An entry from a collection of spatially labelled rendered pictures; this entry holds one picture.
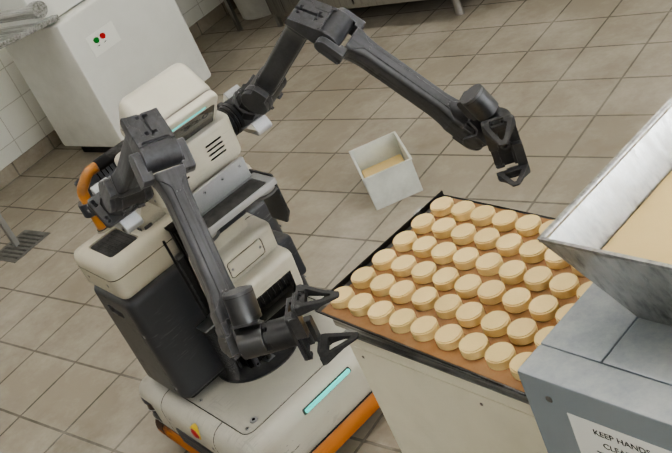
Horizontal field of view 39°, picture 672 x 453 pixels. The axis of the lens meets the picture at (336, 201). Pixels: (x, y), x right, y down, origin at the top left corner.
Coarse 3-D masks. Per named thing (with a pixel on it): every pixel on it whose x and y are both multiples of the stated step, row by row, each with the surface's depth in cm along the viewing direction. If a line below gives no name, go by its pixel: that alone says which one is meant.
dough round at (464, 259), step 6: (456, 252) 180; (462, 252) 179; (468, 252) 179; (474, 252) 178; (456, 258) 178; (462, 258) 178; (468, 258) 177; (474, 258) 177; (456, 264) 178; (462, 264) 177; (468, 264) 177; (474, 264) 177
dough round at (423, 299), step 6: (420, 288) 175; (426, 288) 174; (432, 288) 173; (414, 294) 174; (420, 294) 173; (426, 294) 173; (432, 294) 172; (438, 294) 173; (414, 300) 172; (420, 300) 172; (426, 300) 171; (432, 300) 171; (414, 306) 173; (420, 306) 171; (426, 306) 171; (432, 306) 171
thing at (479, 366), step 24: (528, 240) 178; (528, 264) 172; (336, 312) 182; (432, 312) 171; (528, 312) 161; (384, 336) 170; (408, 336) 168; (504, 336) 158; (456, 360) 158; (480, 360) 156
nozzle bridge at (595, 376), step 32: (576, 320) 113; (608, 320) 111; (640, 320) 109; (544, 352) 111; (576, 352) 109; (608, 352) 107; (640, 352) 105; (544, 384) 108; (576, 384) 105; (608, 384) 103; (640, 384) 101; (544, 416) 112; (576, 416) 107; (608, 416) 102; (640, 416) 98; (576, 448) 111; (608, 448) 106; (640, 448) 102
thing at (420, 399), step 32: (384, 352) 179; (384, 384) 187; (416, 384) 177; (448, 384) 168; (480, 384) 160; (384, 416) 198; (416, 416) 186; (448, 416) 176; (480, 416) 167; (512, 416) 159; (416, 448) 196; (448, 448) 184; (480, 448) 174; (512, 448) 166; (544, 448) 158
